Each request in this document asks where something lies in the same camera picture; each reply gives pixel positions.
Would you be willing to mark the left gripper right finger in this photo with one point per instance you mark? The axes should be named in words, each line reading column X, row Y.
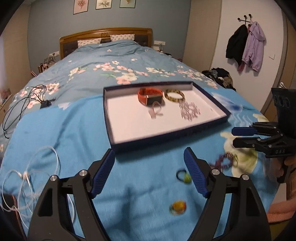
column 247, row 219

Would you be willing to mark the wall power socket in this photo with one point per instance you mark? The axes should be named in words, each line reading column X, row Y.
column 163, row 43

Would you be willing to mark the right patterned pillow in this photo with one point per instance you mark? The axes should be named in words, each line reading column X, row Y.
column 122, row 37

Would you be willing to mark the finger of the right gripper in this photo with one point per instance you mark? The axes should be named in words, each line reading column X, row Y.
column 245, row 142
column 243, row 131

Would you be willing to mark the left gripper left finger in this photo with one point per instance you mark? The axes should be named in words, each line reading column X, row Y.
column 51, row 219

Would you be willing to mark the blue floral blanket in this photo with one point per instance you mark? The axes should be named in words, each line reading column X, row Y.
column 142, row 198

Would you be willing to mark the yellow amber bangle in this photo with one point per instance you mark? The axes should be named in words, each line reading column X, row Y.
column 174, row 95

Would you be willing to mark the orange smart watch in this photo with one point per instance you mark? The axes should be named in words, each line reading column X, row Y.
column 147, row 96

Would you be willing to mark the left framed flower picture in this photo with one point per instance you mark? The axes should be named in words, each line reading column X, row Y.
column 80, row 6

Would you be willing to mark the right framed plant picture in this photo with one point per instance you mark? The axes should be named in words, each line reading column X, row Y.
column 127, row 4

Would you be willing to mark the middle framed flower picture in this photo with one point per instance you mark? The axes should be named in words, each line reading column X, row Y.
column 103, row 4

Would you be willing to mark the navy white jewelry tray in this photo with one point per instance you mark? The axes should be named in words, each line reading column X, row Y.
column 131, row 125

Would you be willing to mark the purple hanging jacket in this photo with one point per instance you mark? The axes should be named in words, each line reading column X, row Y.
column 254, row 48

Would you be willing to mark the left patterned pillow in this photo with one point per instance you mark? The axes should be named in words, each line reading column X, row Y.
column 81, row 43

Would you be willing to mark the pink sleeve forearm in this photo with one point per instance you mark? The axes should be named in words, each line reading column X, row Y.
column 283, row 205

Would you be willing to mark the blue blossom duvet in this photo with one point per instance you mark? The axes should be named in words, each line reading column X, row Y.
column 91, row 68

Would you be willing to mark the right hand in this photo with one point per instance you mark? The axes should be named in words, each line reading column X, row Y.
column 276, row 169

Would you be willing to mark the black hanging jacket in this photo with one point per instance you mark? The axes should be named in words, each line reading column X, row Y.
column 236, row 44

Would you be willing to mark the black wall coat hook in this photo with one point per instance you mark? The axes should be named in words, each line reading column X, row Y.
column 246, row 19

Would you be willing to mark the wooden headboard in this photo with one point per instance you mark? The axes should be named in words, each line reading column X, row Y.
column 69, row 43

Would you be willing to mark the framed flower picture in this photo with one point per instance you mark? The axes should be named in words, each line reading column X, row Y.
column 80, row 6
column 103, row 4

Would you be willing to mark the dark clothes pile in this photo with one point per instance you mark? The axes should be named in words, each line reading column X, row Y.
column 221, row 77

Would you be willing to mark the patterned pillow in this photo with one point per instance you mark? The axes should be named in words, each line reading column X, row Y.
column 81, row 43
column 122, row 37

